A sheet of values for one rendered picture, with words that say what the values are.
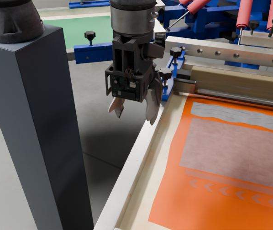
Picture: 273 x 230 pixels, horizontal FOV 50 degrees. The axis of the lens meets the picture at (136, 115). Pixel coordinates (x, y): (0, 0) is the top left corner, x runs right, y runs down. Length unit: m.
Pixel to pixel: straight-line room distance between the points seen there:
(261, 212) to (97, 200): 1.31
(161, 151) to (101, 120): 1.67
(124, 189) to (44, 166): 0.43
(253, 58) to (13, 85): 0.83
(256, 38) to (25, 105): 0.84
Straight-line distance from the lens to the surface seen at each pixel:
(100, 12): 1.77
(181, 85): 0.98
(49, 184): 1.09
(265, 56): 1.19
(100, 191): 1.93
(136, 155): 0.74
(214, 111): 0.95
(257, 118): 0.96
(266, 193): 0.77
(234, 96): 0.98
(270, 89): 0.99
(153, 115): 0.60
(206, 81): 0.98
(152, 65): 0.57
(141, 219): 0.67
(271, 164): 0.84
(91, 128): 2.37
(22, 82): 0.83
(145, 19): 0.50
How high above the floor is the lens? 1.52
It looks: 38 degrees down
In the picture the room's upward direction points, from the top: straight up
